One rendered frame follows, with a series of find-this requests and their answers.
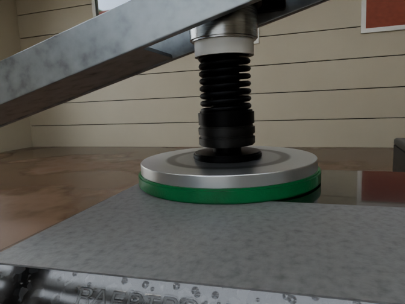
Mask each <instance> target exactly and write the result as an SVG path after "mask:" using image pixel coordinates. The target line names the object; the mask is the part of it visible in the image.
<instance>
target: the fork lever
mask: <svg viewBox="0 0 405 304"><path fill-rule="evenodd" d="M259 1H261V0H130V1H128V2H126V3H124V4H122V5H119V6H117V7H115V8H113V9H111V10H109V11H106V12H105V13H102V14H100V15H98V16H96V17H93V18H91V19H89V20H88V21H85V22H83V23H81V24H79V25H76V26H74V27H72V28H70V29H68V30H66V31H64V32H62V33H60V34H57V35H55V36H53V37H51V38H48V39H46V40H44V41H42V42H40V43H38V44H36V45H34V46H31V47H29V48H27V49H25V50H23V51H21V52H19V53H17V54H15V55H12V56H10V57H8V58H6V59H3V60H1V61H0V128H1V127H3V126H5V125H9V124H11V123H13V122H16V121H19V120H21V119H24V118H27V117H29V116H31V115H35V114H36V113H39V112H42V111H44V110H47V109H50V108H52V107H55V106H57V105H60V104H63V103H65V102H68V101H70V100H73V99H76V98H78V97H81V96H83V95H86V94H88V93H91V92H94V91H96V90H99V89H102V88H104V87H107V86H109V85H112V84H115V83H117V82H119V81H122V80H125V79H127V78H130V77H133V76H135V75H138V74H141V73H143V72H146V71H148V70H150V69H153V68H156V67H158V66H161V65H164V64H166V63H169V62H172V61H174V60H176V59H179V58H182V57H184V56H187V55H189V54H192V53H194V52H195V47H194V45H193V44H192V43H190V34H189V30H191V29H193V28H195V27H198V26H200V25H202V24H205V23H208V22H210V21H213V20H215V19H217V18H219V17H222V16H225V15H226V14H229V13H232V12H234V11H237V10H239V9H241V8H244V7H247V6H249V5H251V4H254V3H256V2H259ZM327 1H329V0H286V9H285V10H283V11H272V12H266V13H258V14H257V28H260V27H262V26H264V25H267V24H270V23H272V22H275V21H278V20H280V19H282V18H285V17H288V16H290V15H293V14H295V13H298V12H301V11H303V10H306V9H308V8H311V7H314V6H316V5H319V4H322V3H324V2H327Z"/></svg>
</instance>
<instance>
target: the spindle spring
mask: <svg viewBox="0 0 405 304"><path fill-rule="evenodd" d="M238 55H242V56H248V55H249V54H243V53H223V54H210V55H204V56H201V57H199V58H198V61H199V62H200V63H201V64H199V66H198V67H199V69H200V70H201V72H200V73H199V76H200V77H201V78H202V79H200V81H199V83H200V84H201V85H203V86H201V87H200V89H199V90H200V91H201V92H203V93H202V94H201V95H200V98H201V99H203V100H204V101H201V102H200V105H201V106H203V107H206V108H203V109H201V112H221V111H235V110H246V109H249V108H251V104H250V103H245V102H247V101H250V100H251V96H249V95H245V94H249V93H251V89H250V88H240V89H232V90H219V91H214V92H211V90H215V89H226V88H234V87H247V86H250V85H251V82H250V81H232V82H225V83H215V84H210V83H211V82H216V81H227V80H241V79H249V78H251V75H250V74H249V73H238V74H224V75H214V76H210V75H212V74H219V73H225V72H247V71H250V69H251V67H250V66H248V65H247V64H249V63H250V61H251V60H250V59H249V58H246V57H233V58H225V59H216V60H210V59H213V58H218V57H228V56H238ZM229 64H239V65H236V66H222V67H217V68H210V67H211V66H219V65H229ZM234 95H240V96H239V97H232V98H220V99H213V100H211V98H216V97H227V96H234ZM232 103H240V104H236V105H230V106H218V107H212V106H213V105H220V104H232Z"/></svg>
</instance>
